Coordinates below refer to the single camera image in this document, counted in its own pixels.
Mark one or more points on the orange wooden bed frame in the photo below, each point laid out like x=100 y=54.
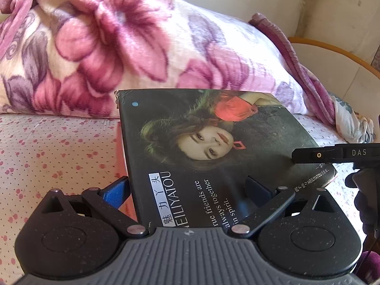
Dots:
x=351 y=56

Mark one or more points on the black box lid with portrait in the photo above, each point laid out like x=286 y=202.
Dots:
x=209 y=158

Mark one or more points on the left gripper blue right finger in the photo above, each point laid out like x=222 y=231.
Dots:
x=270 y=204

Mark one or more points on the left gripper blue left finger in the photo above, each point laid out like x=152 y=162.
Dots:
x=105 y=203

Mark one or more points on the cherry print bed sheet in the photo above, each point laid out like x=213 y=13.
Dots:
x=39 y=153

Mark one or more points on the pink floral fleece blanket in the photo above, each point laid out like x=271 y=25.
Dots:
x=68 y=57

